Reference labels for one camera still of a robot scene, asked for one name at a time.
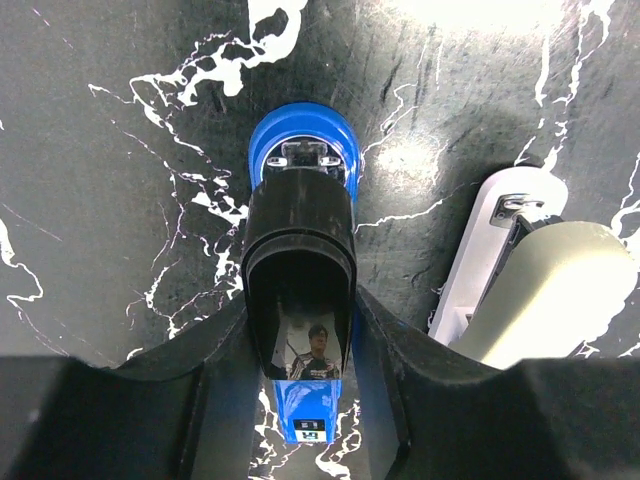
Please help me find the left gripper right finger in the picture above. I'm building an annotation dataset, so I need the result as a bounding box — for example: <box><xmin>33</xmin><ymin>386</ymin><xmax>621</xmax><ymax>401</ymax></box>
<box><xmin>353</xmin><ymin>288</ymin><xmax>639</xmax><ymax>479</ymax></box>

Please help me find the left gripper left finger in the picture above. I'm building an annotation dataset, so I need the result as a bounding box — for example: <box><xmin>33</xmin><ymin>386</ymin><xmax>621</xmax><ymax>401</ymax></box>
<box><xmin>1</xmin><ymin>298</ymin><xmax>250</xmax><ymax>479</ymax></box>

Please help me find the white beige stapler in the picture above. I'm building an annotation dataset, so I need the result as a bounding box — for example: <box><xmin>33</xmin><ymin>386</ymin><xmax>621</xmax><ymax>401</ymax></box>
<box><xmin>428</xmin><ymin>166</ymin><xmax>639</xmax><ymax>370</ymax></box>

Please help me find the blue black stapler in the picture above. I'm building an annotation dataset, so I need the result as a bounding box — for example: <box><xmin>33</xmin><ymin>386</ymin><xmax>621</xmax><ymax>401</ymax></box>
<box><xmin>241</xmin><ymin>102</ymin><xmax>360</xmax><ymax>444</ymax></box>

